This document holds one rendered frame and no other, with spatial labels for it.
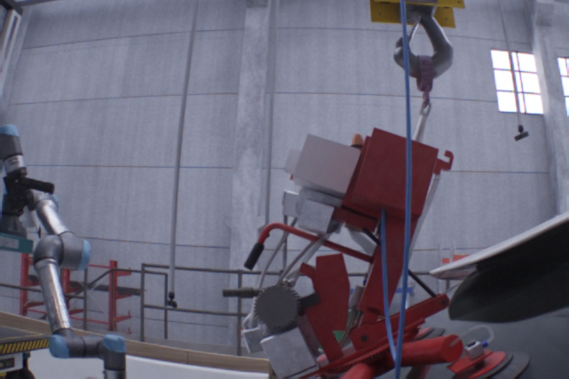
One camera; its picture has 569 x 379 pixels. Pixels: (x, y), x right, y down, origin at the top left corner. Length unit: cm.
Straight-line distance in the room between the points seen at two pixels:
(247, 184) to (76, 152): 464
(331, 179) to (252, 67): 1004
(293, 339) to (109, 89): 1178
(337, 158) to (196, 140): 1015
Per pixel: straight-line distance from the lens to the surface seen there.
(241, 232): 1045
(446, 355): 113
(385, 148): 133
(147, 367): 478
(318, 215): 146
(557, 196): 1194
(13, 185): 155
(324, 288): 139
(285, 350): 136
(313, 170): 146
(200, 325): 1108
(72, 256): 180
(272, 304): 129
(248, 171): 1065
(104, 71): 1316
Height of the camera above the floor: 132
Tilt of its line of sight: 13 degrees up
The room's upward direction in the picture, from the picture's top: 2 degrees clockwise
